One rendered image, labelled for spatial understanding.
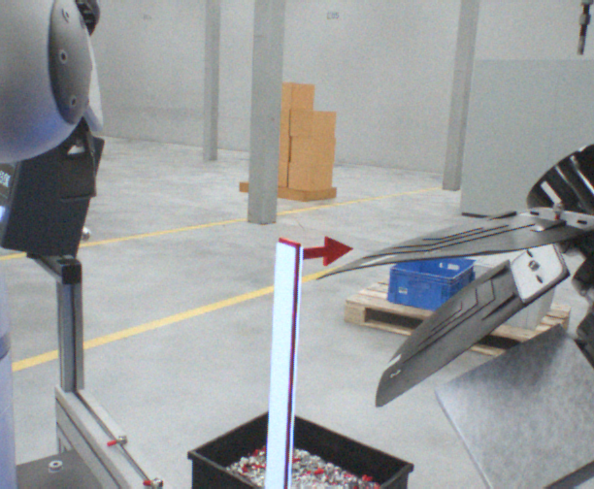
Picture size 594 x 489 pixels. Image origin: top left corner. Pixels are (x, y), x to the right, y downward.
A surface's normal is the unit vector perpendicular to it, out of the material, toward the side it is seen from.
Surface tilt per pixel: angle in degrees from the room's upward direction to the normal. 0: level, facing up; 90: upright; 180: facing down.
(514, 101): 90
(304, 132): 90
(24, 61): 97
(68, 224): 90
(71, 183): 57
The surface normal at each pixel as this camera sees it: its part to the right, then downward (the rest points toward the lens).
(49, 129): 0.74, 0.64
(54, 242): 0.58, 0.20
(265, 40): -0.61, 0.14
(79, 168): -0.02, -0.35
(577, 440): -0.24, -0.40
